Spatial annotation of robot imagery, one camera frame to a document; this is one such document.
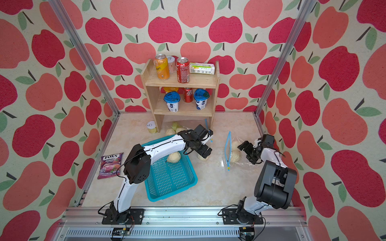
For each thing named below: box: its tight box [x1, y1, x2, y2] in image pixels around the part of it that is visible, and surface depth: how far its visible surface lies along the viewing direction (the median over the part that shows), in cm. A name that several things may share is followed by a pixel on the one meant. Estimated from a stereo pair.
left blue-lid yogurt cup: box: [163, 91, 181, 113], surface depth 90 cm
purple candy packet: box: [97, 152, 124, 180], surface depth 91 cm
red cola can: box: [175, 57, 191, 84], surface depth 71 cm
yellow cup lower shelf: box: [163, 86, 179, 93], surface depth 94 cm
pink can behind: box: [166, 55, 177, 74], surface depth 82 cm
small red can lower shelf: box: [183, 87, 194, 103], surface depth 94 cm
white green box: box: [189, 62, 216, 75], surface depth 81 cm
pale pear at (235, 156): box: [230, 150, 242, 164], surface depth 92 cm
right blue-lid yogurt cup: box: [194, 88, 211, 110], surface depth 90 cm
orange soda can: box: [154, 53, 171, 80], surface depth 74 cm
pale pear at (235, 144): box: [232, 140, 240, 153], surface depth 95 cm
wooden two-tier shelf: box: [140, 58, 221, 133], surface depth 81 cm
